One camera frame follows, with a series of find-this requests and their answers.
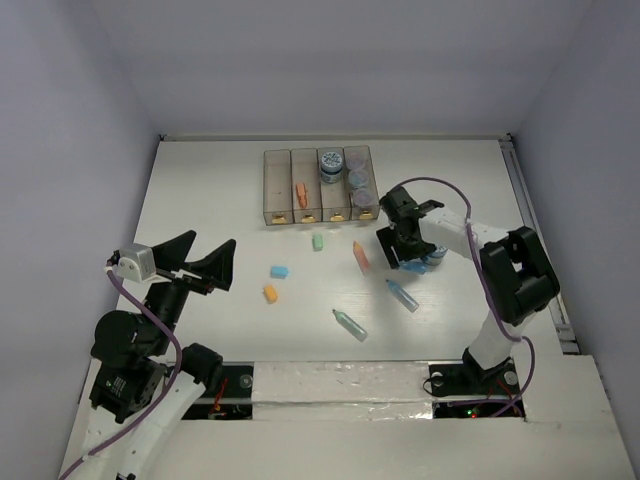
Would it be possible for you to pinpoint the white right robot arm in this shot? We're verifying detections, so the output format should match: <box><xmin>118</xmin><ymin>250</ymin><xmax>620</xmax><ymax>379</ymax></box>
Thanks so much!
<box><xmin>376</xmin><ymin>186</ymin><xmax>560</xmax><ymax>396</ymax></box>

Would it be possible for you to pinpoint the teal green marker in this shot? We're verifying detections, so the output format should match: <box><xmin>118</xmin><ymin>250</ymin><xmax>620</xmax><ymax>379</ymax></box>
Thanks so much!
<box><xmin>332</xmin><ymin>309</ymin><xmax>368</xmax><ymax>342</ymax></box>

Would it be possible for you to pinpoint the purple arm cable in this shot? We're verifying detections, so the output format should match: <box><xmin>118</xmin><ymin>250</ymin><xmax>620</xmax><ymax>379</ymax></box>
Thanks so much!
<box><xmin>387</xmin><ymin>177</ymin><xmax>536</xmax><ymax>417</ymax></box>
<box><xmin>58</xmin><ymin>262</ymin><xmax>182</xmax><ymax>480</ymax></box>

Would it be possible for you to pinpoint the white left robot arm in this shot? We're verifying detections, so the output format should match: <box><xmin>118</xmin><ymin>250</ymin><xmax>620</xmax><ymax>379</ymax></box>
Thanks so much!
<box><xmin>62</xmin><ymin>230</ymin><xmax>236</xmax><ymax>479</ymax></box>

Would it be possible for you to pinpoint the blue highlighter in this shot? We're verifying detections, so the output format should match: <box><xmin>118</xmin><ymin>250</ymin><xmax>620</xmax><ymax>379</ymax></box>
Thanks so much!
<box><xmin>399</xmin><ymin>261</ymin><xmax>428</xmax><ymax>275</ymax></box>

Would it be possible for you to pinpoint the clear paper clip jar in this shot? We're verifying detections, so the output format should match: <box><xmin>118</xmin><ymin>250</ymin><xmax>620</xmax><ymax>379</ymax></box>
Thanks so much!
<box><xmin>352</xmin><ymin>188</ymin><xmax>377</xmax><ymax>208</ymax></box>

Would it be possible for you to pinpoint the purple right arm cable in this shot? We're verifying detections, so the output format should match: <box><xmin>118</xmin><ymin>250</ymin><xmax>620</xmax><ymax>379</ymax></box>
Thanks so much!
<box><xmin>387</xmin><ymin>177</ymin><xmax>536</xmax><ymax>417</ymax></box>

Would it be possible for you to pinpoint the blue eraser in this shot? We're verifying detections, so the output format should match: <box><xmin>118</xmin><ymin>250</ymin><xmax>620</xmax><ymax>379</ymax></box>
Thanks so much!
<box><xmin>270</xmin><ymin>266</ymin><xmax>290</xmax><ymax>279</ymax></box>

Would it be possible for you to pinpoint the light blue marker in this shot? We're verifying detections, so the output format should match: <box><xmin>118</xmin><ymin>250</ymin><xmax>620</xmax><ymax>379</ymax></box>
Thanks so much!
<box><xmin>386</xmin><ymin>279</ymin><xmax>419</xmax><ymax>313</ymax></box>

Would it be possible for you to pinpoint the blue label putty jar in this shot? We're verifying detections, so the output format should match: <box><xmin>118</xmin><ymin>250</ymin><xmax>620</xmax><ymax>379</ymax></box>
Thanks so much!
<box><xmin>422</xmin><ymin>246</ymin><xmax>448</xmax><ymax>266</ymax></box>

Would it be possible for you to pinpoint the green eraser cap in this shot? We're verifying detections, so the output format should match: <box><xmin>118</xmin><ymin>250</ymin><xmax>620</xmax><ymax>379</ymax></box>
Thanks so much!
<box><xmin>312</xmin><ymin>234</ymin><xmax>324</xmax><ymax>252</ymax></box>

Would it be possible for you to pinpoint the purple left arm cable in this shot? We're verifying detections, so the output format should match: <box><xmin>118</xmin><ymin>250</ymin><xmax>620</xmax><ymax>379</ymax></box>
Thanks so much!
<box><xmin>58</xmin><ymin>262</ymin><xmax>182</xmax><ymax>480</ymax></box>

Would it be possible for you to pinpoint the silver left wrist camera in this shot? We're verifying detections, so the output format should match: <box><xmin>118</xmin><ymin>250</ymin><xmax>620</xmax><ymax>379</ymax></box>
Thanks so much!
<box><xmin>114</xmin><ymin>243</ymin><xmax>157</xmax><ymax>283</ymax></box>

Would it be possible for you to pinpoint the orange eraser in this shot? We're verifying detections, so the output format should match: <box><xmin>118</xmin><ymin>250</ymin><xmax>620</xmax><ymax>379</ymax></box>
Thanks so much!
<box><xmin>263</xmin><ymin>285</ymin><xmax>278</xmax><ymax>304</ymax></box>

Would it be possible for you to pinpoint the pink orange highlighter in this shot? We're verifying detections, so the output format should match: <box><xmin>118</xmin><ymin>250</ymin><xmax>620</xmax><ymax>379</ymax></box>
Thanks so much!
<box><xmin>353</xmin><ymin>241</ymin><xmax>371</xmax><ymax>275</ymax></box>

